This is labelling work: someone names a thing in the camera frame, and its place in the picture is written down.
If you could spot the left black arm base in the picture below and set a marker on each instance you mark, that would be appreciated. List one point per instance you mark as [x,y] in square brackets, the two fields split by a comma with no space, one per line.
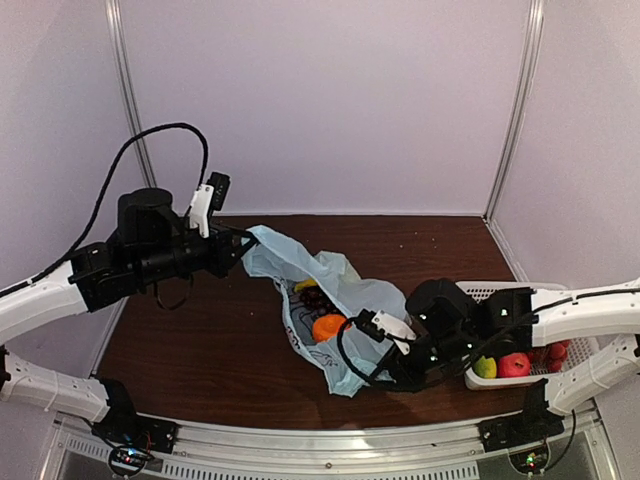
[123,424]

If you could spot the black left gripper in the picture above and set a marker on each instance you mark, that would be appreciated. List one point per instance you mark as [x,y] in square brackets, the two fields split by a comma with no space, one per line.
[224,256]

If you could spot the orange mandarin fruit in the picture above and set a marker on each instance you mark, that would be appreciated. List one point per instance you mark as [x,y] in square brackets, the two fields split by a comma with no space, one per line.
[326,327]

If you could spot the pale yellow fruit in bag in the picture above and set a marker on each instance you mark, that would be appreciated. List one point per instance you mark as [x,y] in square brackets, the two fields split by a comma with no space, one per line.
[301,286]

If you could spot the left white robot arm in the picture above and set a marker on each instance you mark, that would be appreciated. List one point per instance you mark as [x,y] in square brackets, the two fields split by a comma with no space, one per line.
[52,326]

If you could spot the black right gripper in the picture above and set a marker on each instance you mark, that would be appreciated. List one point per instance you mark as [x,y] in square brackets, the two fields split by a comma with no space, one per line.
[408,381]

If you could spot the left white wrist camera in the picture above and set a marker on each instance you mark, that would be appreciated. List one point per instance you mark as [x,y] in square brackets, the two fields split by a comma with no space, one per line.
[208,198]

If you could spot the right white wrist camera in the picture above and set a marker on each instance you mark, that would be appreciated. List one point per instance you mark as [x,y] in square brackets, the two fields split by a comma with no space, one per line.
[381,326]

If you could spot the light blue plastic bag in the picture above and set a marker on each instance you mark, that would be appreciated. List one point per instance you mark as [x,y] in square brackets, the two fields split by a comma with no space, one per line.
[286,262]

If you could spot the red apple front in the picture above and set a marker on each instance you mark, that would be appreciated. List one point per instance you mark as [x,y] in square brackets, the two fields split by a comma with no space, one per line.
[515,365]

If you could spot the white plastic basket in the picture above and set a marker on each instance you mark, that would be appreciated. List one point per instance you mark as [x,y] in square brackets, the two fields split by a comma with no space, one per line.
[577,350]

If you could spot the aluminium front rail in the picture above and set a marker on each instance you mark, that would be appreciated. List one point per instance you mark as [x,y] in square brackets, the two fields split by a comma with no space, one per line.
[451,450]

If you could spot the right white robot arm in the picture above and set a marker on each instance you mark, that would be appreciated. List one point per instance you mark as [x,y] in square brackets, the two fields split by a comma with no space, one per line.
[523,318]

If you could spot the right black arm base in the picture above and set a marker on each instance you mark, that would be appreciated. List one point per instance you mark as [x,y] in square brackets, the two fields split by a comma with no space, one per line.
[533,423]

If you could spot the small green yellow fruit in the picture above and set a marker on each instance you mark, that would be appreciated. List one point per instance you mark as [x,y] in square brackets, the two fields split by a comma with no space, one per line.
[485,368]

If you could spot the dark purple grape bunch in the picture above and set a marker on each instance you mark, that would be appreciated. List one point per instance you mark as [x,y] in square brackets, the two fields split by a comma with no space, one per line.
[315,300]

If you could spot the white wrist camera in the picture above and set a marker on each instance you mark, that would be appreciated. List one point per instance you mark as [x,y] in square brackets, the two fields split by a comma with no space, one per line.
[381,326]
[208,198]

